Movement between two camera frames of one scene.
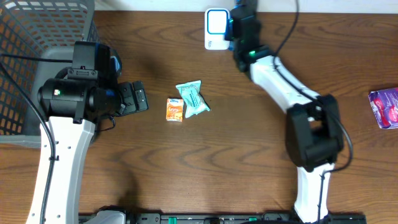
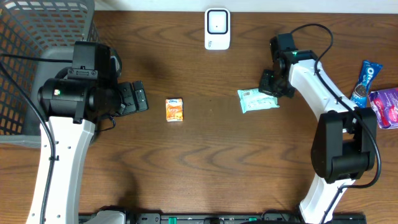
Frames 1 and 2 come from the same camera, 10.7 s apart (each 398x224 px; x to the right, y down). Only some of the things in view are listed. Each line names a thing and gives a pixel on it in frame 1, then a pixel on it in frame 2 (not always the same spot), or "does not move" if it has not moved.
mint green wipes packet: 194,102 → 252,99
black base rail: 221,218 does not move
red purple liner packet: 384,104 does not move
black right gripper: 245,23 → 274,86
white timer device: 216,19 does not move
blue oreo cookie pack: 231,34 → 367,74
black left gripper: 126,98 does not move
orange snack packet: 175,109 does not move
